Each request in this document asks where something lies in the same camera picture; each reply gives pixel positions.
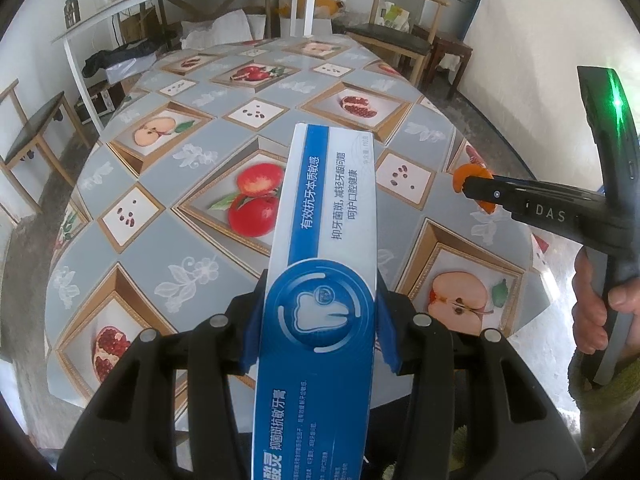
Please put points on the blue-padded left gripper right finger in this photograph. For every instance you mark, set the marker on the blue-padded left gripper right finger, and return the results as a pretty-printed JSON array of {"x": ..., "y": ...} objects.
[{"x": 476, "y": 411}]

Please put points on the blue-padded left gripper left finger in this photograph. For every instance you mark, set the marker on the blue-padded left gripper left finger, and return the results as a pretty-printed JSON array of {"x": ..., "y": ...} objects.
[{"x": 127, "y": 430}]

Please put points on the orange peel piece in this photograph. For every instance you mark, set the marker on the orange peel piece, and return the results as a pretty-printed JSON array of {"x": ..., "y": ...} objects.
[{"x": 468, "y": 174}]

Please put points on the blue white toothpaste box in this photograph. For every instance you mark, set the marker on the blue white toothpaste box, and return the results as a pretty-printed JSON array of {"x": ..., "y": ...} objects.
[{"x": 316, "y": 349}]

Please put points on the person's right hand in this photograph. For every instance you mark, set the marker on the person's right hand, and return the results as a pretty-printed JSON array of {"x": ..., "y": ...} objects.
[{"x": 589, "y": 312}]

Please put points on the green fuzzy sleeve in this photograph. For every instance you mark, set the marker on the green fuzzy sleeve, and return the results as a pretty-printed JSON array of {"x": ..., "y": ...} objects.
[{"x": 604, "y": 411}]

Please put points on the white mattress with blue edge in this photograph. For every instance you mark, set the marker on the white mattress with blue edge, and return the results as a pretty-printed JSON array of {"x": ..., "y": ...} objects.
[{"x": 523, "y": 77}]

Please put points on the fruit pattern tablecloth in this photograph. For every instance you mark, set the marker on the fruit pattern tablecloth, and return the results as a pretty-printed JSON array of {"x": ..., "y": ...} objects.
[{"x": 174, "y": 210}]

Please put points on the dark wooden stool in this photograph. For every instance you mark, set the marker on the dark wooden stool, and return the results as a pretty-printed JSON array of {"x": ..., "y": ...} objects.
[{"x": 446, "y": 44}]

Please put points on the left wooden chair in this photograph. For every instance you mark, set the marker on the left wooden chair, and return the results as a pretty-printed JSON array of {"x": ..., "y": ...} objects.
[{"x": 31, "y": 138}]

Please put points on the white plastic sacks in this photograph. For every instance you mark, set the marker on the white plastic sacks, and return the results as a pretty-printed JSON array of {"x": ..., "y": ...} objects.
[{"x": 234, "y": 27}]

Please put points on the dark glass jar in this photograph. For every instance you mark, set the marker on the dark glass jar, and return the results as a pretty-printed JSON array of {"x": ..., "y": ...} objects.
[{"x": 71, "y": 13}]

